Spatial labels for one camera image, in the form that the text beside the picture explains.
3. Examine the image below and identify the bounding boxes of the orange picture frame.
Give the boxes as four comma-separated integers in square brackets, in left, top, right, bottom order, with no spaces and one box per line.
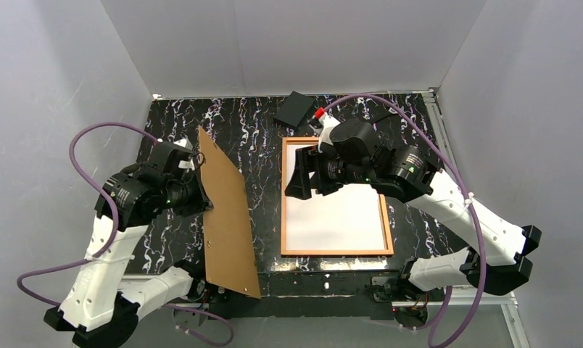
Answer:
[279,136,395,257]

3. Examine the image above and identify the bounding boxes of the black square block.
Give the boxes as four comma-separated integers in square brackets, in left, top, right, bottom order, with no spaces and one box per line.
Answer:
[273,91,315,129]

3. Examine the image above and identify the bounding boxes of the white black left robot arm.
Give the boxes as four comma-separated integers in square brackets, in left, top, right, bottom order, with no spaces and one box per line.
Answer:
[44,139,212,347]

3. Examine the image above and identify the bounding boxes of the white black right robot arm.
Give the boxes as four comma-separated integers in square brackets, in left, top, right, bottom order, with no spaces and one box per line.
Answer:
[284,116,542,296]

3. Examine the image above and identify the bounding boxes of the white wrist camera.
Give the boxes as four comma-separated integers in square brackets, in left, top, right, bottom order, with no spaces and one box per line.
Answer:
[309,107,340,156]
[174,138,195,171]

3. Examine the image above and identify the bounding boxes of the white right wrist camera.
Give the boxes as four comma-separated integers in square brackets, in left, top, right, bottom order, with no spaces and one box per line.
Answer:
[309,107,340,156]

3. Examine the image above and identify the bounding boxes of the printed photo of window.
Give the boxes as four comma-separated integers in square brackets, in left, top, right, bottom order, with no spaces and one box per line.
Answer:
[285,143,387,252]

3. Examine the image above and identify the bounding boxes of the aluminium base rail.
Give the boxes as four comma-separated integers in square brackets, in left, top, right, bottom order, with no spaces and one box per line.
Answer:
[73,271,530,348]

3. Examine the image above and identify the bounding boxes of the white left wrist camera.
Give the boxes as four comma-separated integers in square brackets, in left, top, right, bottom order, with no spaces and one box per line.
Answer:
[174,138,195,171]

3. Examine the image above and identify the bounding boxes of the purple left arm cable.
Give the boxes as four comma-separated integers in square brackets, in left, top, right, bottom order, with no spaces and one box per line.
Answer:
[16,122,235,348]

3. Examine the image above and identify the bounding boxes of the brown cardboard backing board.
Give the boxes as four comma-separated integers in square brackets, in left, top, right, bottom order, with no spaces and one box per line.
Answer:
[198,128,261,299]

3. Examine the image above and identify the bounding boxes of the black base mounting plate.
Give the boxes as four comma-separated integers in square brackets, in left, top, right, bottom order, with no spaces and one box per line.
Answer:
[204,270,444,320]

